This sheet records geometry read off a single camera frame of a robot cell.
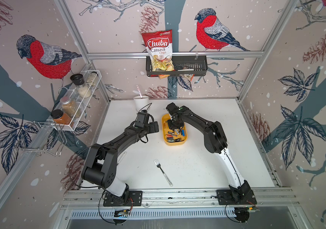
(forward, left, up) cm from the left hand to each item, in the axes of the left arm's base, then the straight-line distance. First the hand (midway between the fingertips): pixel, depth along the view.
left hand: (155, 123), depth 92 cm
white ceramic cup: (+18, +11, +1) cm, 21 cm away
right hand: (+4, -11, -10) cm, 15 cm away
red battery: (-4, -11, -10) cm, 15 cm away
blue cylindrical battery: (-2, -19, -9) cm, 21 cm away
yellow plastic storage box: (-5, -12, -10) cm, 16 cm away
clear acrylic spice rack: (+2, +44, +20) cm, 48 cm away
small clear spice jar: (+17, +38, +23) cm, 48 cm away
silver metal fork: (-23, -3, -11) cm, 26 cm away
